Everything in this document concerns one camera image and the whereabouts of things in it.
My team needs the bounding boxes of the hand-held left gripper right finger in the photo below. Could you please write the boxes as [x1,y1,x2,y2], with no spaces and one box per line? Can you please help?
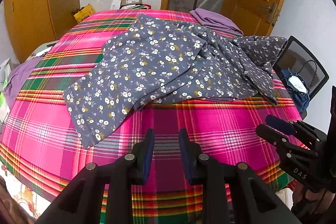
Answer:
[178,128,302,224]

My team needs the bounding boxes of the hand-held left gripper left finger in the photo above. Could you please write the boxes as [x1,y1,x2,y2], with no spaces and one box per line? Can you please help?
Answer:
[34,128,155,224]

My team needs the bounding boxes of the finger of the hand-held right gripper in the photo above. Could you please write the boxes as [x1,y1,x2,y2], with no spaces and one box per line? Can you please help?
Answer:
[256,124,319,161]
[265,114,327,146]

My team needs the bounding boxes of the grey small-flower top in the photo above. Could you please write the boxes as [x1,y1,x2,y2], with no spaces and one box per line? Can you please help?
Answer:
[228,35,288,106]

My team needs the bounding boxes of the grey large-flower pants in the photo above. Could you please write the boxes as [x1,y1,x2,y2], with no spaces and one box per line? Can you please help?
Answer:
[64,13,260,149]

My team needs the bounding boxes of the person's right hand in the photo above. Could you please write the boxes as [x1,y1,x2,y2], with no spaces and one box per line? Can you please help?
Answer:
[291,179,334,216]

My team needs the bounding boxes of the blue bag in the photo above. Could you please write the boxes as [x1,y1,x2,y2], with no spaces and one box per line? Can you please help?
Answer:
[280,59,318,113]

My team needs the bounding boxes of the pink plaid bed sheet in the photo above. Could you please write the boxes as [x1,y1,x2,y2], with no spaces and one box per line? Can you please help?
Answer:
[0,9,310,224]

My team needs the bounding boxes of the black mesh chair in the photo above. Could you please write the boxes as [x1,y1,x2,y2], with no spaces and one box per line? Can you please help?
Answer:
[273,35,330,119]

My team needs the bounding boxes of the purple folded cloth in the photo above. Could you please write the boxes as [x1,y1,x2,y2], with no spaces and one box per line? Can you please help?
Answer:
[189,8,244,36]

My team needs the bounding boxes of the white floral bedding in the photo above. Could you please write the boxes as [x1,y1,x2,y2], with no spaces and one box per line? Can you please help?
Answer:
[0,161,53,216]

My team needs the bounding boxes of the red bin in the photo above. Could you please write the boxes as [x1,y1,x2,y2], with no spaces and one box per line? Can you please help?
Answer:
[118,4,152,11]

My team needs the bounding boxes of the pale green table cover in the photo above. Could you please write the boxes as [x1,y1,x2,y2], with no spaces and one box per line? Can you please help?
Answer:
[26,40,59,59]

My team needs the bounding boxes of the brown blanket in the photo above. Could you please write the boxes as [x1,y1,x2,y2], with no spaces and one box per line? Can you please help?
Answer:
[0,177,34,224]

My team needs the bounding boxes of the purple crumpled cloth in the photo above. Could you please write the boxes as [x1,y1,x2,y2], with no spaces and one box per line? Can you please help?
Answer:
[4,58,46,107]

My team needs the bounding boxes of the yellow bag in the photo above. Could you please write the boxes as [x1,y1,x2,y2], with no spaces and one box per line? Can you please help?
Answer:
[73,4,95,23]

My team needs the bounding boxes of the white bag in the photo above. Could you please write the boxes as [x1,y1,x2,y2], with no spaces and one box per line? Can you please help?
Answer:
[0,58,12,94]

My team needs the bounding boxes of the wooden wardrobe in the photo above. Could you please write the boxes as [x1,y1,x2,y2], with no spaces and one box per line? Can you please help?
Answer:
[4,0,80,63]

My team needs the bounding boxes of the brass door handle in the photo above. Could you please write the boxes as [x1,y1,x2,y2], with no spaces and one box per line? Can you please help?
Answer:
[260,3,280,24]

